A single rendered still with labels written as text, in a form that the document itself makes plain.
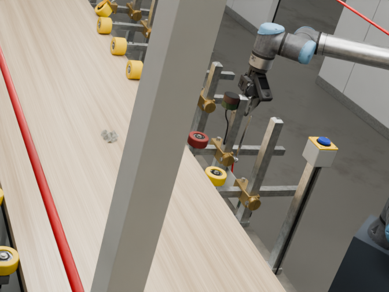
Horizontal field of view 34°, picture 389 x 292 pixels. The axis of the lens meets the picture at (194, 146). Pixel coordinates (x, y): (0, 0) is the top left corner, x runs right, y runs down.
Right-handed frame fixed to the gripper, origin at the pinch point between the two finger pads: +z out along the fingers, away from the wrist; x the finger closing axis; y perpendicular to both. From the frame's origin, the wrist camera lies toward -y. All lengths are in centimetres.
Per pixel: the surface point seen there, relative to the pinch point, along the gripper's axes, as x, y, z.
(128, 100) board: 39.5, 26.8, 10.6
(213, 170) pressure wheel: 22.8, -24.7, 10.1
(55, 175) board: 81, -27, 11
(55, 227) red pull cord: 121, -158, -74
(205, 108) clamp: 10.1, 15.1, 6.1
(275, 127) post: 9.0, -32.2, -12.5
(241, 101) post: 8.9, -7.2, -9.0
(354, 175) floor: -175, 102, 101
